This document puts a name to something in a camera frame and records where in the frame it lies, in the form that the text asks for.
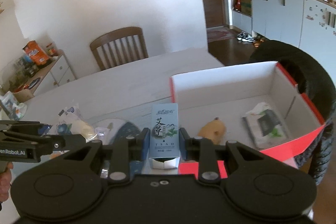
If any yellow cat plush toy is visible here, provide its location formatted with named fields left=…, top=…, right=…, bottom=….
left=198, top=117, right=227, bottom=144

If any light blue carton box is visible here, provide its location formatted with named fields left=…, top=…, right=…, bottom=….
left=149, top=103, right=180, bottom=170

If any white green tissue pack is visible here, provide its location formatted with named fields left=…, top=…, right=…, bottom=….
left=242, top=102, right=289, bottom=149

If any person left hand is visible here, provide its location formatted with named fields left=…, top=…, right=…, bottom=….
left=0, top=162, right=14, bottom=202

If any patterned table mat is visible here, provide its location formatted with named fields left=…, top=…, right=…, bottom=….
left=10, top=103, right=158, bottom=177

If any white sideboard cabinet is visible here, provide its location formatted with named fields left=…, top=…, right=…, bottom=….
left=0, top=49, right=77, bottom=102

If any red shoe box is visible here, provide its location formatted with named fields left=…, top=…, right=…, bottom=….
left=169, top=61, right=326, bottom=179

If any orange snack bag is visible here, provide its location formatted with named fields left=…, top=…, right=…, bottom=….
left=23, top=40, right=51, bottom=67

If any wooden dining chair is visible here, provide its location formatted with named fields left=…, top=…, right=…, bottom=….
left=89, top=27, right=149, bottom=71

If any pair of sneakers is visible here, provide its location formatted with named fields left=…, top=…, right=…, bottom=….
left=236, top=31, right=256, bottom=43

